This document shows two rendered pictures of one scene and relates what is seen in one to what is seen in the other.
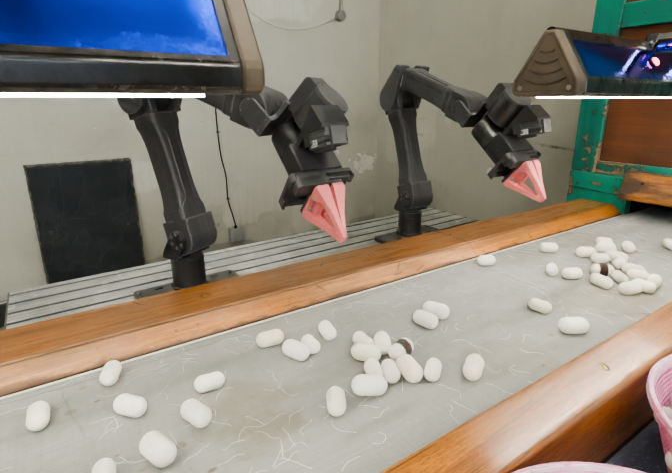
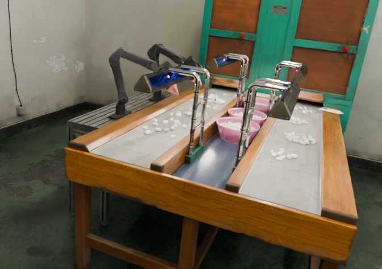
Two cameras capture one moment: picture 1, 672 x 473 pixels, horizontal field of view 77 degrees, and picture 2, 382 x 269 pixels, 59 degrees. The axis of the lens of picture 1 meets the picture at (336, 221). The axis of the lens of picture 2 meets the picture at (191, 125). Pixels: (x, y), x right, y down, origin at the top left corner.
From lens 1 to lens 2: 1.78 m
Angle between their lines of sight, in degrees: 36
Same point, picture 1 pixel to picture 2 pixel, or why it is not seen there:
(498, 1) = not seen: outside the picture
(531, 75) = (210, 64)
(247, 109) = (153, 66)
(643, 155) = (215, 71)
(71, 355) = (144, 118)
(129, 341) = (149, 116)
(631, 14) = (211, 32)
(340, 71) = (68, 15)
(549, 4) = (175, 5)
